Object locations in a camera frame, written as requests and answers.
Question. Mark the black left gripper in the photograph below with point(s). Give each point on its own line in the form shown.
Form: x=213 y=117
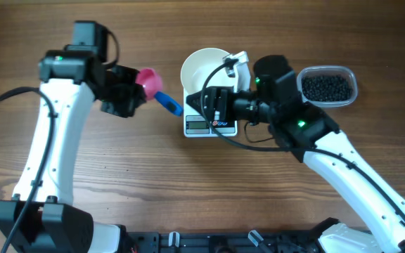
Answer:
x=127 y=108

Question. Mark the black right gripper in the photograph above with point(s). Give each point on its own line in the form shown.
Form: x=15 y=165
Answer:
x=211 y=95

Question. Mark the pink scoop blue handle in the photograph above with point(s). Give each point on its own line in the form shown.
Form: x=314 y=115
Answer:
x=152 y=84

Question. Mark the white digital kitchen scale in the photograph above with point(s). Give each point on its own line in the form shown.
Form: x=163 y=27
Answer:
x=194 y=124

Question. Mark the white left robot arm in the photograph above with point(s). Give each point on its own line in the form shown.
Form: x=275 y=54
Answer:
x=40 y=215

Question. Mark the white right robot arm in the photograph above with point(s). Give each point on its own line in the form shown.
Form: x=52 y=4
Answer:
x=315 y=140

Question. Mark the white bowl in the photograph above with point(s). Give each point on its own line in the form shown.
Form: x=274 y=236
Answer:
x=198 y=66

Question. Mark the clear plastic bean container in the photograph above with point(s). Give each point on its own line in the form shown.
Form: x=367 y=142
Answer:
x=329 y=70

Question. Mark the black beans in container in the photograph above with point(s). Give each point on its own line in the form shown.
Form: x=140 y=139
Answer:
x=326 y=88

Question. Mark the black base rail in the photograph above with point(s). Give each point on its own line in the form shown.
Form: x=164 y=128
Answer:
x=254 y=241

